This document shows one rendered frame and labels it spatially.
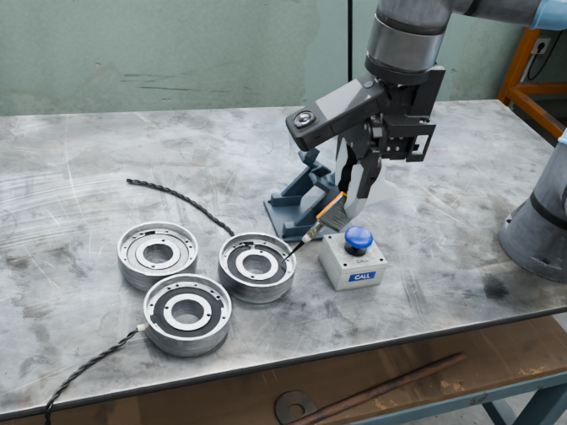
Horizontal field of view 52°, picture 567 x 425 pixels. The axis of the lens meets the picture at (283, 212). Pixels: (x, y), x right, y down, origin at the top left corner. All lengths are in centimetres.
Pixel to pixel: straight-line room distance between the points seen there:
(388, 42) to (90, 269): 48
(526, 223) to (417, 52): 43
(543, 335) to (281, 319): 66
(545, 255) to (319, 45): 175
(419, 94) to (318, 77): 195
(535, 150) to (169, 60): 152
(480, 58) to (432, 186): 197
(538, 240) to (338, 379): 40
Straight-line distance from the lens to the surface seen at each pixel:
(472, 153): 123
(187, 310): 75
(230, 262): 78
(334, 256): 80
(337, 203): 73
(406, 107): 68
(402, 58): 62
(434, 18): 61
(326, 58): 258
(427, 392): 108
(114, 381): 70
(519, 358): 121
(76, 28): 230
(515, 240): 98
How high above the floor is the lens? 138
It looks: 39 degrees down
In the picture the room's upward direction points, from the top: 11 degrees clockwise
